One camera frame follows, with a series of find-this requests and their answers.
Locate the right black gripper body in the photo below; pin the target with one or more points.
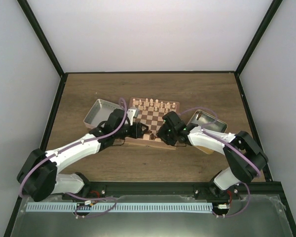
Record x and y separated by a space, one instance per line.
168 136

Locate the light blue slotted cable duct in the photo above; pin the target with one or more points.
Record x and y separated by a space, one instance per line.
190 207

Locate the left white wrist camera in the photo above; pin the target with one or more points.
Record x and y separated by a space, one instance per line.
132 113

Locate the wooden chess board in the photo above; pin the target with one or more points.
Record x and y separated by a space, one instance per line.
152 117

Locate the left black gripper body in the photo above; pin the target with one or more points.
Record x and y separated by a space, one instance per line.
136 133

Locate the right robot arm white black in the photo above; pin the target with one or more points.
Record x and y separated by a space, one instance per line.
244 156

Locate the yellow rimmed metal tin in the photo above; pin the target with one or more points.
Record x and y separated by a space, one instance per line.
207 123

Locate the black enclosure frame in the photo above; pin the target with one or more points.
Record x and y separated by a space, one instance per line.
272 10

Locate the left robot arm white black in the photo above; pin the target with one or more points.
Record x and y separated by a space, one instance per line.
41 174

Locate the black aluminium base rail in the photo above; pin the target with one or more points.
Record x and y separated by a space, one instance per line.
198 190

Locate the pink rimmed metal tin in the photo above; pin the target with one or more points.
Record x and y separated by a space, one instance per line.
99 112

